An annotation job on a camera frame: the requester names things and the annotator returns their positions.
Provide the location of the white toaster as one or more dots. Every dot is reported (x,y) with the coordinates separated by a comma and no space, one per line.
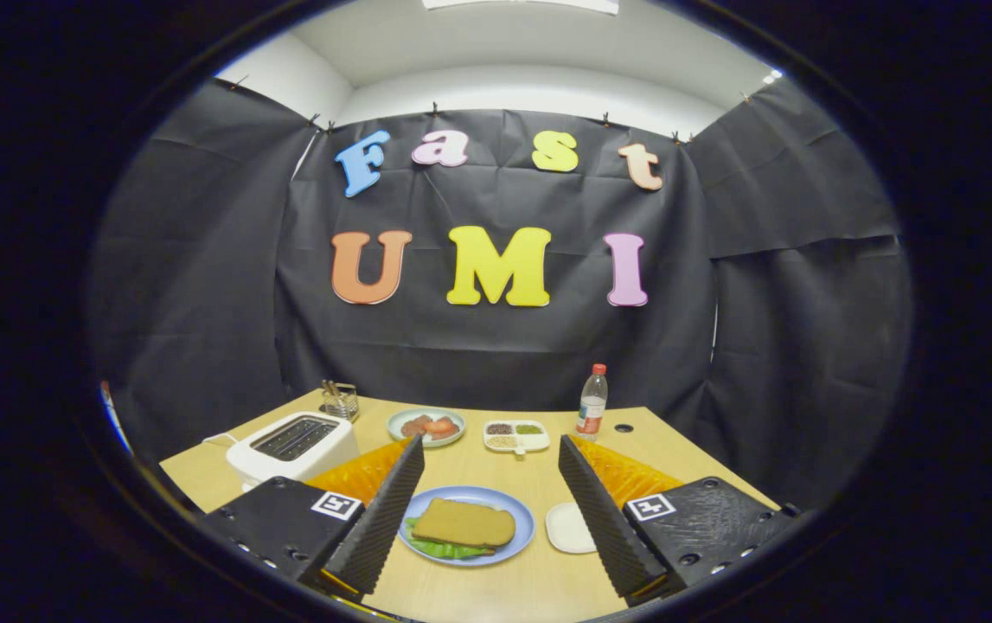
(253,463)

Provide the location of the pale green plate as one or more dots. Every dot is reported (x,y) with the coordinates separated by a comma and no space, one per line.
(393,426)

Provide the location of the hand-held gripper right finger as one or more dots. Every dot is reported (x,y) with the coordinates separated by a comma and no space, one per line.
(604,528)

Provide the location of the small white dish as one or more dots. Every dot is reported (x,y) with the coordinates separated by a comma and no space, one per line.
(566,529)

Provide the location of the toasted brown bread slice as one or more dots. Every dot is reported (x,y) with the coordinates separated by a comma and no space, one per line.
(465,522)

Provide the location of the black backdrop cloth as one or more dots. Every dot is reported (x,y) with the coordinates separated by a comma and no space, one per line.
(496,363)

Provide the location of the blue round plate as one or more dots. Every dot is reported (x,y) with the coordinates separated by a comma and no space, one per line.
(523,519)

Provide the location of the clear plastic water bottle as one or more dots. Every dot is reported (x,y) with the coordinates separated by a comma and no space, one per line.
(591,407)

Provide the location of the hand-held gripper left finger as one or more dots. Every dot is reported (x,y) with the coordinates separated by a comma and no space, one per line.
(383,528)

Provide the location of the brown meat patty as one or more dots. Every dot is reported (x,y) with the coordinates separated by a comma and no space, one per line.
(415,426)
(450,436)

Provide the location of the red tomato slice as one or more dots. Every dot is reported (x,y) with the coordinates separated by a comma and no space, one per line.
(442,426)

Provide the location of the green lettuce leaf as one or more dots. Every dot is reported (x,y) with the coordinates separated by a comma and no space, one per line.
(439,549)

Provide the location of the ceiling light panel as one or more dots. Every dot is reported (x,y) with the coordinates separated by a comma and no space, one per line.
(521,4)

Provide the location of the white divided seasoning dish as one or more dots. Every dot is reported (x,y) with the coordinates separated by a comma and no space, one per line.
(537,441)

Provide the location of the white and blue board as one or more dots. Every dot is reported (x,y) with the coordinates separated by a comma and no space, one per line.
(115,415)

